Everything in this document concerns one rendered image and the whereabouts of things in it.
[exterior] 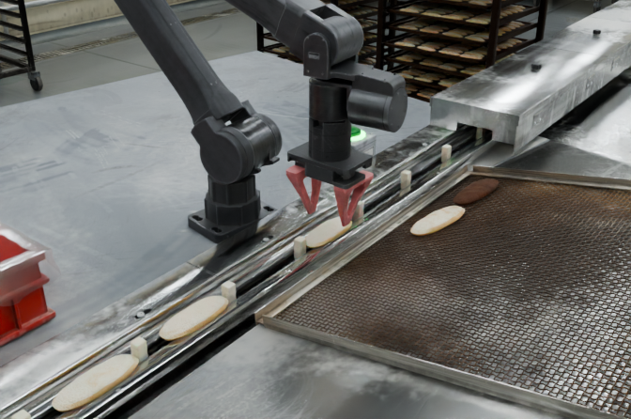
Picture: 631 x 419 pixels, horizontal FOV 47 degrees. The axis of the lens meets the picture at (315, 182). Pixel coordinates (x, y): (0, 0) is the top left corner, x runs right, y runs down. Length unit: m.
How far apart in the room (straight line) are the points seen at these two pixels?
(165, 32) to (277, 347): 0.51
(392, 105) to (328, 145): 0.11
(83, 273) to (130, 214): 0.18
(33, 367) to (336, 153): 0.44
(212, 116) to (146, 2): 0.19
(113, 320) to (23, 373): 0.11
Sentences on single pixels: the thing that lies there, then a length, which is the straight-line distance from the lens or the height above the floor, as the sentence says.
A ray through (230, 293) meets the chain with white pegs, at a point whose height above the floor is 0.86.
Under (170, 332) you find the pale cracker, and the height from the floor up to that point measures 0.86.
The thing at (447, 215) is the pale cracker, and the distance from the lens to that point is 0.97.
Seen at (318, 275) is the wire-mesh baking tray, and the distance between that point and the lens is 0.86.
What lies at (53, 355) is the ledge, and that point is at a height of 0.86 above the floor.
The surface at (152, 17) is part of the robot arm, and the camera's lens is 1.08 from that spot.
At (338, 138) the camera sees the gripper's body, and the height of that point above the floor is 1.01.
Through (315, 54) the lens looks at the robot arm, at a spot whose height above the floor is 1.12.
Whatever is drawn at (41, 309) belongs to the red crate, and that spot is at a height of 0.84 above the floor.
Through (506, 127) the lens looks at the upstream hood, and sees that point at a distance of 1.35.
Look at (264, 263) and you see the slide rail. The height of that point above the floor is 0.85.
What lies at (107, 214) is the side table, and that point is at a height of 0.82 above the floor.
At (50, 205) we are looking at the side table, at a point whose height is 0.82.
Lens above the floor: 1.35
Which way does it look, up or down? 25 degrees down
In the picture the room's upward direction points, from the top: straight up
